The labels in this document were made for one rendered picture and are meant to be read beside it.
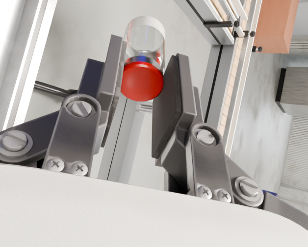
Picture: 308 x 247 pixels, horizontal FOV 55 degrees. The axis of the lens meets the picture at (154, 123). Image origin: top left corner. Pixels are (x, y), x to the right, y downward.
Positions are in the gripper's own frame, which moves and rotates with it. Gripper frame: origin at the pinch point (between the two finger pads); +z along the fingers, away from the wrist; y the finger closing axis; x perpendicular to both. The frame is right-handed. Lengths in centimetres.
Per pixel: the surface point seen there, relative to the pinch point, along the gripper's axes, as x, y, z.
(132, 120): -81, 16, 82
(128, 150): -90, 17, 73
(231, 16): -25, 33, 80
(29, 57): -21.1, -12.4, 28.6
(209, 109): -56, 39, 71
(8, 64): -22.1, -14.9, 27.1
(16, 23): -17.9, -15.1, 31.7
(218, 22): -27, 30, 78
